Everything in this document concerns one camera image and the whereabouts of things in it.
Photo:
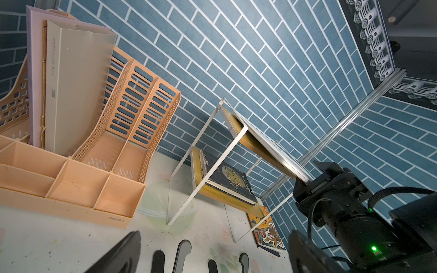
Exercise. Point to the colourful illustrated children's book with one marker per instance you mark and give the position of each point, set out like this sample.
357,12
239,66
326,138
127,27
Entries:
267,238

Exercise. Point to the peach plastic file organizer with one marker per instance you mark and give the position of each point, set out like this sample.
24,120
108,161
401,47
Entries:
104,180

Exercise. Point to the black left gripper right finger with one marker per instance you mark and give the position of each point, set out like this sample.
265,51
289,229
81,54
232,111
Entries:
306,257

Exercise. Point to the pink file folder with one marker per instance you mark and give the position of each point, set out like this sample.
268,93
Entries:
35,55

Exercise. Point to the black laptop stand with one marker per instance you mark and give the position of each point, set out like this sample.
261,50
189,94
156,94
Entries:
183,250

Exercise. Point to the floral table mat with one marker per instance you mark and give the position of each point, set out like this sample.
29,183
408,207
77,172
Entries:
37,243

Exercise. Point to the silver Apple laptop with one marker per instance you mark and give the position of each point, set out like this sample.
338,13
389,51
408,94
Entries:
259,143

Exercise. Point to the beige file folder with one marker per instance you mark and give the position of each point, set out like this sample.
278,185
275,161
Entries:
78,61

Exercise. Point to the black Moon and Sixpence book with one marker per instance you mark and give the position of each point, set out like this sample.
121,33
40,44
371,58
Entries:
233,182

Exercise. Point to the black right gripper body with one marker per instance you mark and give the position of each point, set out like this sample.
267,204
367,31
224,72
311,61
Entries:
335,185

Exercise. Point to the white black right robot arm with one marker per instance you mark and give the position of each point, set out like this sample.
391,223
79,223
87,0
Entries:
407,244

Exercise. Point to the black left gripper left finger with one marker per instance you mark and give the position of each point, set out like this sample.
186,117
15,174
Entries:
122,258

